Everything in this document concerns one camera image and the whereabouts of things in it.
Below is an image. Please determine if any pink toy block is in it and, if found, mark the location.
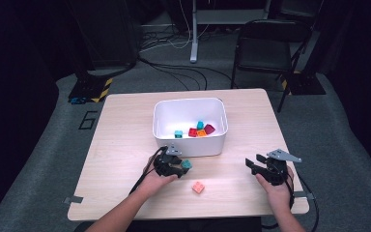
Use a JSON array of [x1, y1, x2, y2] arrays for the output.
[[191, 181, 206, 194]]

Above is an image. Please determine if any left hand-held gripper cable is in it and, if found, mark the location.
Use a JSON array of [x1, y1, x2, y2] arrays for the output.
[[128, 145, 169, 196]]

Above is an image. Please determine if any striped black stand base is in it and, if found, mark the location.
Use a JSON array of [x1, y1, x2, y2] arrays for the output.
[[68, 68, 114, 104]]

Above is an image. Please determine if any hand-held gripper cable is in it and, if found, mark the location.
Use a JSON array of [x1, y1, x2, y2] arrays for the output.
[[260, 172, 321, 232], [128, 145, 169, 196]]

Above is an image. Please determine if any person's left hand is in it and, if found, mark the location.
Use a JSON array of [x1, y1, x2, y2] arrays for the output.
[[137, 155, 180, 201]]

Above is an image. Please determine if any black floor cable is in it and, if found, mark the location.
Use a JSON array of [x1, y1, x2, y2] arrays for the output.
[[137, 55, 237, 92]]

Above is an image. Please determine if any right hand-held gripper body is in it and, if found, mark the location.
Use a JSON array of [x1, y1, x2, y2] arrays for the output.
[[251, 148, 303, 187]]

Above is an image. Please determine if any black folding chair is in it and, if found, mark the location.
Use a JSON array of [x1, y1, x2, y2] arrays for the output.
[[230, 18, 314, 114]]

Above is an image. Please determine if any right hand-held gripper cable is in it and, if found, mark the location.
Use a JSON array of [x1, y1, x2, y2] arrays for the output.
[[260, 172, 321, 232]]

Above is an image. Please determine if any white desk frame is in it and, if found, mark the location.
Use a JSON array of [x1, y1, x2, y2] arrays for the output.
[[188, 0, 273, 64]]

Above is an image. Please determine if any white floor cable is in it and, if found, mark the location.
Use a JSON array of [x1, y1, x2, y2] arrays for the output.
[[140, 0, 211, 53]]

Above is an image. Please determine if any person's right hand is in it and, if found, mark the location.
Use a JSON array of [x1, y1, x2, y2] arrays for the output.
[[254, 164, 296, 215]]

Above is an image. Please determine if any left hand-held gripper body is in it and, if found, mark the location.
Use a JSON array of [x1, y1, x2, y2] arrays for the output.
[[153, 142, 184, 179]]

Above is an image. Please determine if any grey tape strip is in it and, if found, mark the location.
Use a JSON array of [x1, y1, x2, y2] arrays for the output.
[[294, 189, 315, 201], [63, 195, 85, 206]]

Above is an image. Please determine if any white plastic bin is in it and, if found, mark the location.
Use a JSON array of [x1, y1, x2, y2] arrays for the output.
[[152, 97, 229, 159]]

